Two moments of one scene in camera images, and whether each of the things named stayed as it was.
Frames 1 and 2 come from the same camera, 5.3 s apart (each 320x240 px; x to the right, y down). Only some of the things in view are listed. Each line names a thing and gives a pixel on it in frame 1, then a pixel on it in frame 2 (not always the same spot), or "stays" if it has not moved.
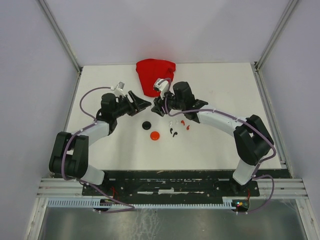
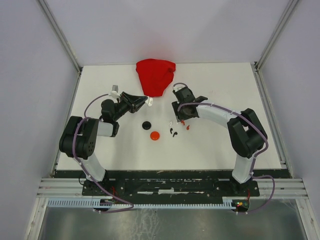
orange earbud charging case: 154,135 stays
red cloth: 149,70 stays
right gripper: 160,102 → 178,115
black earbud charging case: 146,125 stays
